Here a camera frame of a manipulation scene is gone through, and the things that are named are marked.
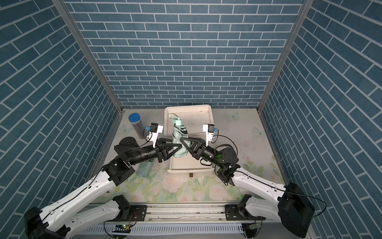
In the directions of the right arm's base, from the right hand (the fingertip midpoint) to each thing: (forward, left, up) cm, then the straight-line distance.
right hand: (183, 143), depth 58 cm
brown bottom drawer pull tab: (0, -2, -32) cm, 32 cm away
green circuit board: (-27, +30, -40) cm, 56 cm away
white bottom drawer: (+8, +1, -36) cm, 37 cm away
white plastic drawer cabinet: (+26, -1, -13) cm, 29 cm away
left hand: (-1, 0, -2) cm, 3 cm away
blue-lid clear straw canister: (+24, +34, -21) cm, 47 cm away
